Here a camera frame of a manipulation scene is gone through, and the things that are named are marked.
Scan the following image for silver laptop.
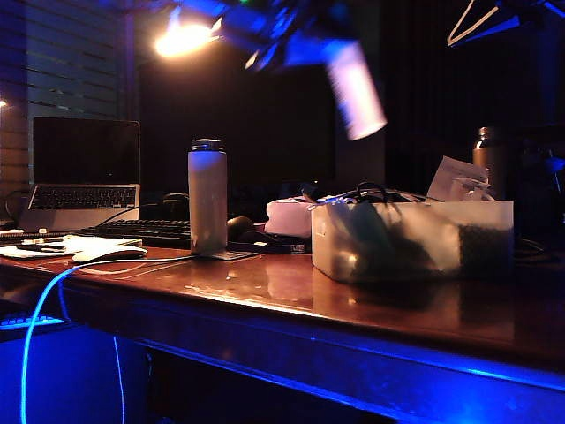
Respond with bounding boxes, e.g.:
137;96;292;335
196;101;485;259
19;116;142;233

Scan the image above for white liquid glue bottle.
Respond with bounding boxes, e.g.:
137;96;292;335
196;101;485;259
325;41;388;142

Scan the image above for bright lamp light bar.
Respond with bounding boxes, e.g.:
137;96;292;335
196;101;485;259
154;16;222;59

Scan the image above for brown metal bottle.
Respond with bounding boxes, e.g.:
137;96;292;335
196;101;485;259
471;125;509;201

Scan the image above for white computer mouse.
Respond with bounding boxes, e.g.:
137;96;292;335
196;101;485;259
71;245;149;265

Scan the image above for white paper bag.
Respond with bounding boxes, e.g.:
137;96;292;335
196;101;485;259
426;155;496;203

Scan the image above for black cable bundle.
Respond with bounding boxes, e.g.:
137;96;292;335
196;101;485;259
303;181;426;209

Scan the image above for translucent plastic storage box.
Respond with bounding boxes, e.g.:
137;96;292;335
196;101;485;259
310;199;516;284

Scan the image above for backlit keyboard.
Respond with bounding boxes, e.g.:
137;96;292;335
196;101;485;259
0;310;65;332

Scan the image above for flat card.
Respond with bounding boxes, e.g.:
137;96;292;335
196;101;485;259
193;249;260;262

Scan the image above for black keyboard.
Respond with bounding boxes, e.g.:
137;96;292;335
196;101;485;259
73;218;193;249

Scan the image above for black laptop cable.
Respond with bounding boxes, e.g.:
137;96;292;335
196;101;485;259
94;192;192;229

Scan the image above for white tissue pack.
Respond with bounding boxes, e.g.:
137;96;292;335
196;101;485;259
264;197;315;239

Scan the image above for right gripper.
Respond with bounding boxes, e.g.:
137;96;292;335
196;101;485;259
219;0;359;70

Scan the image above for dark round object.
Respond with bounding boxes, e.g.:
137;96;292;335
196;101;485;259
226;216;257;242

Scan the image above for black lanyard strap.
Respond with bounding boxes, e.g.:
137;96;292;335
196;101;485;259
228;232;313;256

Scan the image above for black pen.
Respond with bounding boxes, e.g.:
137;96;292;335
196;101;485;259
14;243;68;254

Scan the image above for white paper sheets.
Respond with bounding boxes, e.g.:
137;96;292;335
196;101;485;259
0;234;145;260

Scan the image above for window blind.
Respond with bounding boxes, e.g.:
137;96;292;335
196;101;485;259
0;0;134;189

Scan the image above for white insulated bottle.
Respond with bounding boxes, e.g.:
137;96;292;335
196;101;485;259
187;138;230;257

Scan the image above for long white cable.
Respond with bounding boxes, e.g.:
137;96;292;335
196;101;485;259
19;253;196;424

